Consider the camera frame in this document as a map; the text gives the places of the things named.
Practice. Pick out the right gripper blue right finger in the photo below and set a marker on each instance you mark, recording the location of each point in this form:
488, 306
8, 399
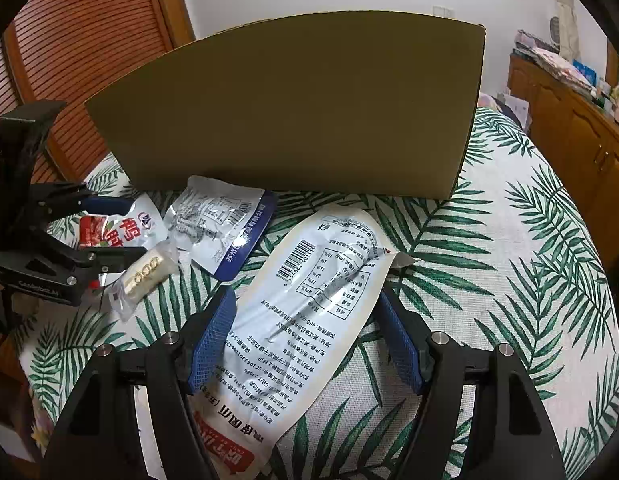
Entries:
404, 353

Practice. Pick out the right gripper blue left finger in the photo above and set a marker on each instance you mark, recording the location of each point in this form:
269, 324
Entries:
207, 332

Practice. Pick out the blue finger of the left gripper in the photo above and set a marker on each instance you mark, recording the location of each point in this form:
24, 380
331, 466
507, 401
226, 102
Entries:
112, 258
106, 205

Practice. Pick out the white red duck snack bag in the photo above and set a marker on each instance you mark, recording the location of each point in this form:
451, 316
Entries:
140, 227

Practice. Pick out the clear white biscuit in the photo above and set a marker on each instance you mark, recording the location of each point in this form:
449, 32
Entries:
142, 277

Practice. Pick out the white red chicken feet bag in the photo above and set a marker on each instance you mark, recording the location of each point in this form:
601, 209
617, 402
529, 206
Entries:
293, 327

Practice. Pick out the silver blue snack bag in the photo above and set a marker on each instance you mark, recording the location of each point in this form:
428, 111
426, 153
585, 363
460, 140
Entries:
218, 224

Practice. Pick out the palm leaf print bedsheet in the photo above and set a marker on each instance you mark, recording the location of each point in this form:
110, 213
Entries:
506, 258

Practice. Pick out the wooden louvered wardrobe door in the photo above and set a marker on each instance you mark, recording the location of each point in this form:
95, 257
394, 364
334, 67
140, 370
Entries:
69, 50

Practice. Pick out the brown cardboard box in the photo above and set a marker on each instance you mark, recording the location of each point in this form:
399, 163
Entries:
375, 102

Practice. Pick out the wooden sideboard cabinet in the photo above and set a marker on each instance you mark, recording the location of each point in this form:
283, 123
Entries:
582, 146

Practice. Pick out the folded floral cloth pile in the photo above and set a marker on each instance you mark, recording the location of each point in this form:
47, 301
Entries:
552, 63

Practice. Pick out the beige curtain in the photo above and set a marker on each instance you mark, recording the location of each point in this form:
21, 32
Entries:
568, 32

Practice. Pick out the small white fan heater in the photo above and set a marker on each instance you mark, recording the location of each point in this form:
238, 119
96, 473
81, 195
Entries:
554, 29

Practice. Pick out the white wall switch plate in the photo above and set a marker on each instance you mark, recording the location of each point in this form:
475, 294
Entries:
442, 12

